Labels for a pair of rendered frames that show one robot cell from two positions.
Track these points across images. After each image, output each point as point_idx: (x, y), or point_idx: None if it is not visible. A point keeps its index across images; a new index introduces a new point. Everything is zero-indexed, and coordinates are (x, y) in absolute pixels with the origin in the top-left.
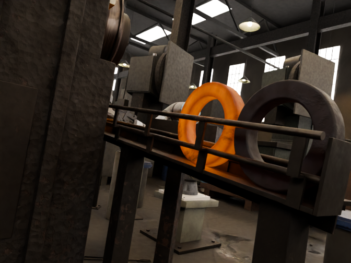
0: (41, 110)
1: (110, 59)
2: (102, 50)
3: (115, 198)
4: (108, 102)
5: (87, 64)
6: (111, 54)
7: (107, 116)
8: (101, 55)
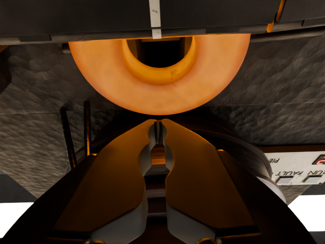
0: None
1: (277, 187)
2: (265, 168)
3: None
4: None
5: None
6: (280, 188)
7: (144, 181)
8: (261, 165)
